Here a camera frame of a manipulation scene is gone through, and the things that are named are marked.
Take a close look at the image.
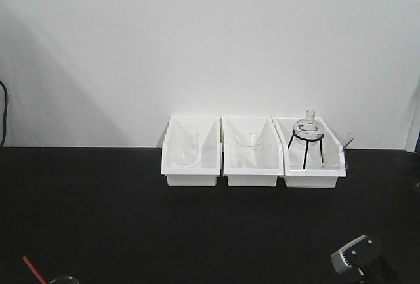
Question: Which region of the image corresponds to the right white plastic bin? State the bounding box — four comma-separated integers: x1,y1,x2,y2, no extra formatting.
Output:
272,117,347,188

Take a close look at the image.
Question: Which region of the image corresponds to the white plastic bin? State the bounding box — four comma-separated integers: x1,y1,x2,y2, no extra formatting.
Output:
272,117,347,188
222,116,284,187
161,116,222,186

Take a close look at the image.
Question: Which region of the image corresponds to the black cable at wall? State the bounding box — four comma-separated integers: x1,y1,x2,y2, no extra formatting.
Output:
0,79,10,148

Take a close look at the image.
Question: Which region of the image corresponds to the left white plastic bin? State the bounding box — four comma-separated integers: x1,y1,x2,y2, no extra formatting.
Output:
161,116,222,186

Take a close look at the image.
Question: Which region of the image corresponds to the red plastic spoon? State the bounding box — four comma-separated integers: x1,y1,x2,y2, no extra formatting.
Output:
22,256,49,284

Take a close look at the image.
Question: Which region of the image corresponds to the round glass flask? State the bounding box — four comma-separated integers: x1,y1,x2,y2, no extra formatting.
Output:
293,110,324,140

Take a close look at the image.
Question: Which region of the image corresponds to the tall clear glass beaker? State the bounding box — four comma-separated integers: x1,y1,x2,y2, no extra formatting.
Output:
175,125,199,167

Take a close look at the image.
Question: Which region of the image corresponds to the clear glass test tube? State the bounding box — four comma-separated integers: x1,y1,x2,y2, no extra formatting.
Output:
322,133,354,169

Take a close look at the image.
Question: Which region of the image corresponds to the middle white plastic bin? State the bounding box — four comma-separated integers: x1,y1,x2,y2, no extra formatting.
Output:
222,116,284,187

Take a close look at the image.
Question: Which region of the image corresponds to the black wire tripod stand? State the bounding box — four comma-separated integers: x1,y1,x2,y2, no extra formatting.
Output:
287,131,324,169

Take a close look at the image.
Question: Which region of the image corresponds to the clear glass container rim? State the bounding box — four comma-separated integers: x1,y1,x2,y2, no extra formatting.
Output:
49,275,79,284

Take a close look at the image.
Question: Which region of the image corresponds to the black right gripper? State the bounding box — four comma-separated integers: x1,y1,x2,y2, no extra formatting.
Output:
356,255,402,284

